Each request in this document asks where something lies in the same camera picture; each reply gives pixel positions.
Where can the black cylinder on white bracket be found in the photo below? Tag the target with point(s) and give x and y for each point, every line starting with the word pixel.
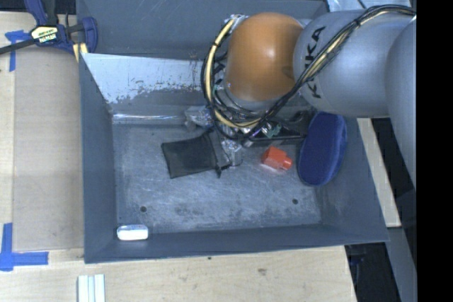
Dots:
pixel 279 140

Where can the grey metal bin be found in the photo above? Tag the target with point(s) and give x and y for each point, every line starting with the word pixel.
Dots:
pixel 219 201

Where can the pale wood board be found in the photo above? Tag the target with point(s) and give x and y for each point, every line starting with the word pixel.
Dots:
pixel 46 152

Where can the blue oval cushion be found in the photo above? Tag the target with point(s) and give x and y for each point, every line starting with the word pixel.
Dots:
pixel 321 150

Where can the red-orange small block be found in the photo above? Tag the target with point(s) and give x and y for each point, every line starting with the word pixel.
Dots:
pixel 275 157

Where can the clear crumpled plastic packet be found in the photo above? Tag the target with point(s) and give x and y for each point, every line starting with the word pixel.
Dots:
pixel 196 117

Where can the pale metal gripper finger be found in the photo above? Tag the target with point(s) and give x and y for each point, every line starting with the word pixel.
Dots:
pixel 233 152

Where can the white small flat case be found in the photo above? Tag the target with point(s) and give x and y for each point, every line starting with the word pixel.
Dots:
pixel 132 232

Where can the black cloth pouch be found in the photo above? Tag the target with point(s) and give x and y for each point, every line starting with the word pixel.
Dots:
pixel 191 156

